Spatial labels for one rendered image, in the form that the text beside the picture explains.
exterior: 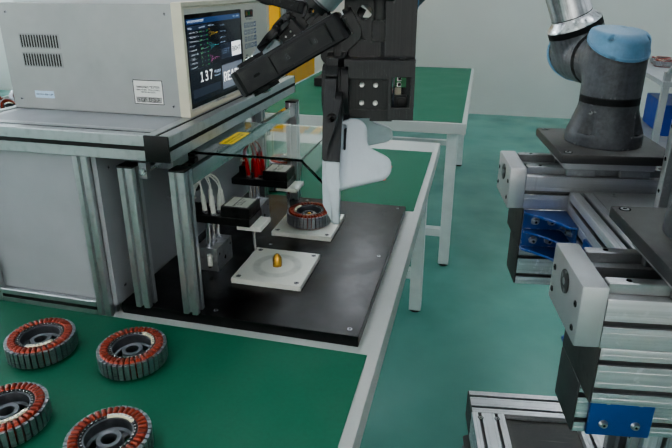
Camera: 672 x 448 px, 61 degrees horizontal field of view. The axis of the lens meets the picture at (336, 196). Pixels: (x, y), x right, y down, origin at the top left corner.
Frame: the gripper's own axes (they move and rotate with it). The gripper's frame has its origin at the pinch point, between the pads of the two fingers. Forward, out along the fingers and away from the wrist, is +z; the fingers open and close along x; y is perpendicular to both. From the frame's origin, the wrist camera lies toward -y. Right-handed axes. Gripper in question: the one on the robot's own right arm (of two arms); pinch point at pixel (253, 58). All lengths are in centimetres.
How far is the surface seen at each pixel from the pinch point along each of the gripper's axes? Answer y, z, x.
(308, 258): 40.9, 16.8, -15.7
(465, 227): 120, 49, 193
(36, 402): 23, 34, -70
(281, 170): 22.6, 15.4, 2.0
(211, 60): -2.3, -0.3, -18.3
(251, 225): 26.8, 16.9, -22.9
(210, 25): -6.9, -5.0, -17.5
